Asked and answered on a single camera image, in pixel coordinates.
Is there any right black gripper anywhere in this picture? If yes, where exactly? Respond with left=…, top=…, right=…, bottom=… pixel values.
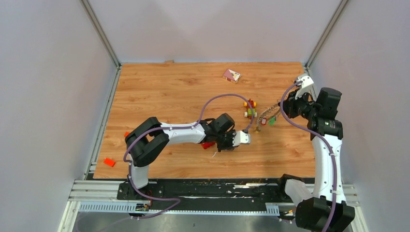
left=278, top=88, right=319, bottom=119

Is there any large metal keyring with rings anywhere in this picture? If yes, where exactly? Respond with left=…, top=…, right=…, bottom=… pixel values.
left=255, top=101, right=280, bottom=132

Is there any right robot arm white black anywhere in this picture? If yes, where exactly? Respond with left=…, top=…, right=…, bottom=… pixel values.
left=276, top=86, right=355, bottom=232

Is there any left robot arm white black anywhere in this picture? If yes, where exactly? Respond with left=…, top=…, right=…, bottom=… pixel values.
left=124, top=113, right=249, bottom=200

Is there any red window toy brick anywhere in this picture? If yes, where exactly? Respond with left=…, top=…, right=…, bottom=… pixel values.
left=201, top=142, right=215, bottom=149

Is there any toy brick car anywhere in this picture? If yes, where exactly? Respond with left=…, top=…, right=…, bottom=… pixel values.
left=244, top=99, right=257, bottom=119

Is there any playing card box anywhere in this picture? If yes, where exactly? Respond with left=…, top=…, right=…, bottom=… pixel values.
left=222, top=69, right=242, bottom=84

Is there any small orange brick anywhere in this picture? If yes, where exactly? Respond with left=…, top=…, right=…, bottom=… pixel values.
left=103, top=158, right=116, bottom=167

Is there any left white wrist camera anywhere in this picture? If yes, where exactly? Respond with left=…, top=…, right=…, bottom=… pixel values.
left=232, top=131, right=251, bottom=147

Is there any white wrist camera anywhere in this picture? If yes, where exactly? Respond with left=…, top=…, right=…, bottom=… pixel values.
left=232, top=131, right=251, bottom=147
left=295, top=73, right=314, bottom=99

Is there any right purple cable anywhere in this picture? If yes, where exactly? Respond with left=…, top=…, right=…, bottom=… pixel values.
left=279, top=80, right=338, bottom=232

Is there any purple cable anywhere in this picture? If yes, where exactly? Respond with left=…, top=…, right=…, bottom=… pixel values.
left=123, top=93, right=256, bottom=221
left=279, top=80, right=338, bottom=232

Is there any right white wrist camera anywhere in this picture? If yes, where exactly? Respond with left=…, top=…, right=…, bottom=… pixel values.
left=295, top=73, right=314, bottom=99

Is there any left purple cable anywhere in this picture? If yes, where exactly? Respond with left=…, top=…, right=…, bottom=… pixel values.
left=123, top=93, right=256, bottom=221

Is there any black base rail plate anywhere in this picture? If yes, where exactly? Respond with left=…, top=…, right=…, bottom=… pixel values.
left=116, top=178, right=296, bottom=211

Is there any white slotted cable duct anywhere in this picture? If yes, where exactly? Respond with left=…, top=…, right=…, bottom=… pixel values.
left=78, top=202, right=280, bottom=216

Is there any right aluminium frame post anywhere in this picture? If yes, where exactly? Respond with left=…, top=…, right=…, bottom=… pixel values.
left=305, top=0, right=350, bottom=71

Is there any aluminium frame post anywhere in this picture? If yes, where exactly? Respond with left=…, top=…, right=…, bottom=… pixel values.
left=80, top=0, right=121, bottom=69
left=305, top=0, right=350, bottom=71

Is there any left aluminium frame post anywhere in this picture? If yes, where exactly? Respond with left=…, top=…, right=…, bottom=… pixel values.
left=80, top=0, right=121, bottom=69

